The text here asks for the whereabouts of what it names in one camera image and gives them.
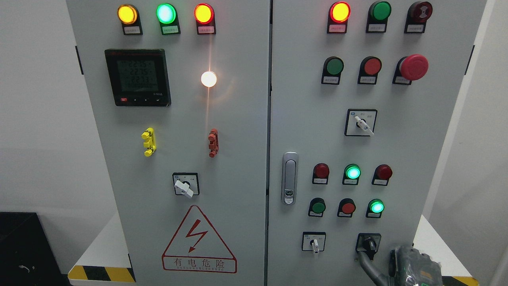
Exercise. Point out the black rotary knob switch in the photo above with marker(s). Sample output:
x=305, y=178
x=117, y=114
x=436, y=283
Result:
x=368, y=243

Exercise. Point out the red terminal clip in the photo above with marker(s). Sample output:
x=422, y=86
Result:
x=213, y=143

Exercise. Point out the dark red light left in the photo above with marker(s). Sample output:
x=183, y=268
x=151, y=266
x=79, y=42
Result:
x=320, y=174

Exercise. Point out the dark red light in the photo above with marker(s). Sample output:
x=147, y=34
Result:
x=320, y=174
x=381, y=175

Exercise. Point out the white glowing indicator light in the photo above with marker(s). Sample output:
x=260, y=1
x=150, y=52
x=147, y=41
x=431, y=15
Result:
x=209, y=79

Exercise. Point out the green push button lower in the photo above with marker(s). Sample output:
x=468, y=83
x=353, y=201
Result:
x=317, y=207

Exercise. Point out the green push button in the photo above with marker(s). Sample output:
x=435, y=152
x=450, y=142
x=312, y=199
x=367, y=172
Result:
x=317, y=207
x=332, y=69

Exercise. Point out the grey cabinet left door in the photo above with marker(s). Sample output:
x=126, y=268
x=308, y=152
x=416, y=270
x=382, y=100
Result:
x=233, y=183

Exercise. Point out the grey cabinet door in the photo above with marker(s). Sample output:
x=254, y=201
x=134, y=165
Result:
x=233, y=183
x=308, y=118

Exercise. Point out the lit green light middle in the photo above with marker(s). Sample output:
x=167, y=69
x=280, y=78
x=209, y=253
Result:
x=352, y=173

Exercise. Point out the lit green light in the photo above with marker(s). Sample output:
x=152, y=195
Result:
x=352, y=173
x=375, y=208

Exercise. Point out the yellow terminal clip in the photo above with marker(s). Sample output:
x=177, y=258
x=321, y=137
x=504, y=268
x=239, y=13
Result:
x=149, y=142

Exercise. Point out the green push button upper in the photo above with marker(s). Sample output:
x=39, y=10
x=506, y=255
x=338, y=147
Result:
x=332, y=69

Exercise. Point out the red push button lower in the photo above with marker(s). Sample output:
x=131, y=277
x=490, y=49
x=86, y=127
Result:
x=346, y=208

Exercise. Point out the red push button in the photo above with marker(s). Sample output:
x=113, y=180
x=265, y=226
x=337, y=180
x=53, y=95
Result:
x=346, y=208
x=369, y=70

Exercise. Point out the red electric hazard warning sign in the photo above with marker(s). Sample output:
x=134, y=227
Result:
x=197, y=246

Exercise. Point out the grey cabinet right door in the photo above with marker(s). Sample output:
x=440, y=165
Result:
x=308, y=118

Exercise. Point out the dark red light right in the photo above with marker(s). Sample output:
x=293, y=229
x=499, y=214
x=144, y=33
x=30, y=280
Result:
x=381, y=175

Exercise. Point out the black digital power meter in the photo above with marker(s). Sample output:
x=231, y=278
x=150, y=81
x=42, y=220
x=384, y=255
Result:
x=138, y=77

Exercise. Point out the red indicator light top left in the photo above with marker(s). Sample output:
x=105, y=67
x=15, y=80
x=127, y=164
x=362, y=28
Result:
x=205, y=19

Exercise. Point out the red indicator light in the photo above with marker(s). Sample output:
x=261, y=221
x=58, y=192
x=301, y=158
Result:
x=338, y=15
x=205, y=19

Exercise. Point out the lit green light lower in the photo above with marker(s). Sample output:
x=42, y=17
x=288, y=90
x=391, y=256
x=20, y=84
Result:
x=375, y=208

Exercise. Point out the red push button upper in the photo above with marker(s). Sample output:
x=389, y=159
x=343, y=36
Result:
x=369, y=70

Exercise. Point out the green indicator light top left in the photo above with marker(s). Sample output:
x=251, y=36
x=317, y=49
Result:
x=168, y=19

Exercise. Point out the red indicator light top right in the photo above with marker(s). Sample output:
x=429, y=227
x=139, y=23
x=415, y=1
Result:
x=338, y=15

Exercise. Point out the red emergency stop button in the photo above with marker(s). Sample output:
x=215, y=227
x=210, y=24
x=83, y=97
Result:
x=410, y=68

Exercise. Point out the yellow indicator light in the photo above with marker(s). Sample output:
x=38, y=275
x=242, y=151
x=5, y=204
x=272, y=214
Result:
x=130, y=19

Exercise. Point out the dark green indicator light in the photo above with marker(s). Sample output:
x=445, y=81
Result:
x=377, y=17

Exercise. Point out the dark red buzzer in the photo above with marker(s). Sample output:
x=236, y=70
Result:
x=418, y=14

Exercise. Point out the black box lower left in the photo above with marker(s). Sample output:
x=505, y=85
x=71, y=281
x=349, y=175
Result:
x=26, y=258

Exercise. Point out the silver door lock handle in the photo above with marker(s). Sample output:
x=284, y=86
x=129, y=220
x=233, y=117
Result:
x=289, y=177

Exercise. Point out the white selector switch left door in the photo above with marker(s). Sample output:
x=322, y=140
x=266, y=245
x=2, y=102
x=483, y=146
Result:
x=186, y=184

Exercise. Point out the white selector switch upper right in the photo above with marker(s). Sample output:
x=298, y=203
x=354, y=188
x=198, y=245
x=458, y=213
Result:
x=360, y=122

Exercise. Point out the white selector switch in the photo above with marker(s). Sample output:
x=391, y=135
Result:
x=360, y=122
x=313, y=242

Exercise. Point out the white selector switch lower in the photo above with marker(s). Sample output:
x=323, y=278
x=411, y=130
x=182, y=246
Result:
x=313, y=242

